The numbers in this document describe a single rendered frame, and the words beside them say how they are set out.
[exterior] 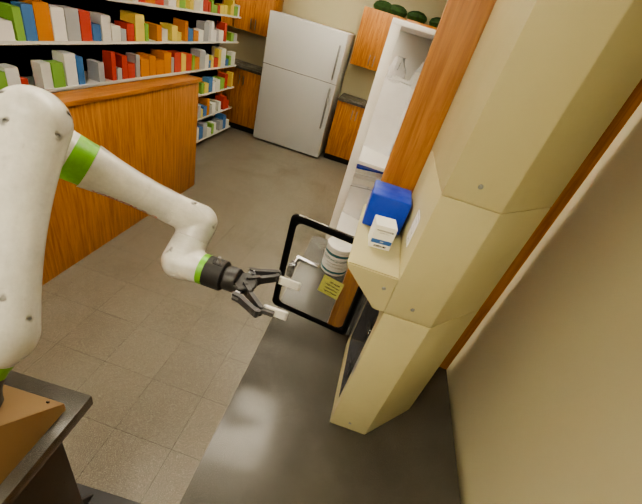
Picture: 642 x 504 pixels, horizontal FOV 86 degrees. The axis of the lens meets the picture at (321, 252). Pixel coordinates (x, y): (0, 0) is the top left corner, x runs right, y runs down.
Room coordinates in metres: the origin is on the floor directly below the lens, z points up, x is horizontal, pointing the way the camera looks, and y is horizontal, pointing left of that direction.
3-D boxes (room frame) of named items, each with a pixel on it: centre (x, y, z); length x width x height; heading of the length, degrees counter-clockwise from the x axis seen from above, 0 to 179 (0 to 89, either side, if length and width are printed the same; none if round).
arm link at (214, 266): (0.77, 0.27, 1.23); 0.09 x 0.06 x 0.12; 177
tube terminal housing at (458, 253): (0.75, -0.31, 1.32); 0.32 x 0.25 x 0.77; 177
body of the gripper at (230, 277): (0.76, 0.20, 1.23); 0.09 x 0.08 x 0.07; 87
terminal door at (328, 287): (0.94, -0.03, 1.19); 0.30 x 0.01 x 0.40; 80
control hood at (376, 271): (0.76, -0.13, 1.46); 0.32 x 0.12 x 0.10; 177
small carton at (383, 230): (0.72, -0.12, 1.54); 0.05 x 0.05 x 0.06; 4
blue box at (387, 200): (0.84, -0.13, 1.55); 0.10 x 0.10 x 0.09; 87
